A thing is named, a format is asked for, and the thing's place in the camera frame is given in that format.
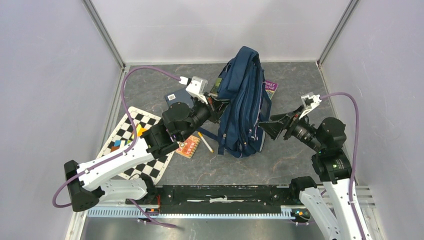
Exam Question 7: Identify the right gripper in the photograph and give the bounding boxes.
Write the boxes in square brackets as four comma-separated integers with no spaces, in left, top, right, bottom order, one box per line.
[258,104,325,152]

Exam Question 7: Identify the navy blue backpack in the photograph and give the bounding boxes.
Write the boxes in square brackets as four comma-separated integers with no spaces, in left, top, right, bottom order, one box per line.
[200,46,272,158]

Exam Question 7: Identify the purple Treehouse book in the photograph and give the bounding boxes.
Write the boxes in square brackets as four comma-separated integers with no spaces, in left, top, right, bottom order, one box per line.
[265,80,279,99]

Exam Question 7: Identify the Animal Farm book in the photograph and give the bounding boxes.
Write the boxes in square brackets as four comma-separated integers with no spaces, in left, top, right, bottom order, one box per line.
[209,77,222,97]

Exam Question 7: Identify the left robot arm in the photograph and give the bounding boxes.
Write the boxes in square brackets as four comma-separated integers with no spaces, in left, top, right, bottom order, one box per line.
[62,96,230,212]

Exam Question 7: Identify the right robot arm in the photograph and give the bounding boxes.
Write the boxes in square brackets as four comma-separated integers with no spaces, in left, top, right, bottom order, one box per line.
[258,110,372,240]

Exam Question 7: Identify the orange card pack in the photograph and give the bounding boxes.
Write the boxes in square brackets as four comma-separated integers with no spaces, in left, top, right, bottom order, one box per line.
[175,135,201,159]

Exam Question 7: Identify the yellow white marker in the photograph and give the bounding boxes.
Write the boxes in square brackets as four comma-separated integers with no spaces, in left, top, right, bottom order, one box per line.
[197,132,214,153]

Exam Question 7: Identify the dark blue notebook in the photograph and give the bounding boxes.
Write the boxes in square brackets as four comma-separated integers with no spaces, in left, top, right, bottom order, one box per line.
[164,87,194,108]

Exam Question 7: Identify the checkerboard calibration board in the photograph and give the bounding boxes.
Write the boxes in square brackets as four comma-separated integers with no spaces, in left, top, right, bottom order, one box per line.
[96,106,176,185]

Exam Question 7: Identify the colourful blocks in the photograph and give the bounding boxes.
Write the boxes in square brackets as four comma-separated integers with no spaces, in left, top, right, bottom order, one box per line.
[108,123,135,152]

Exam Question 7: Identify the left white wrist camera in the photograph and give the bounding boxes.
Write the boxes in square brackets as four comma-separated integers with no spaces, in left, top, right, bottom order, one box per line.
[179,76,208,105]

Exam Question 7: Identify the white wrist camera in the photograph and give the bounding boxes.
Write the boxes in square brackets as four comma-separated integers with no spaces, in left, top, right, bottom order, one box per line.
[298,92,322,120]
[179,76,208,105]

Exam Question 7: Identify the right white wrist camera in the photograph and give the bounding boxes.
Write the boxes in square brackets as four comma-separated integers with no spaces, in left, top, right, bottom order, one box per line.
[298,92,322,120]

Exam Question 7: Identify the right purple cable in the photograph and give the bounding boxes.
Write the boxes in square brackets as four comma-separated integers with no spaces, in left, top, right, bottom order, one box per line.
[319,92,374,240]

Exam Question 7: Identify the aluminium frame rail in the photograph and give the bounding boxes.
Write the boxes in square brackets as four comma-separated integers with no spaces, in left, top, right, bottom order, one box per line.
[75,185,375,220]

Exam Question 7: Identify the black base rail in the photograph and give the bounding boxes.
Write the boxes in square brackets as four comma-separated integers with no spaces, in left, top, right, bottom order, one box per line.
[136,184,303,214]

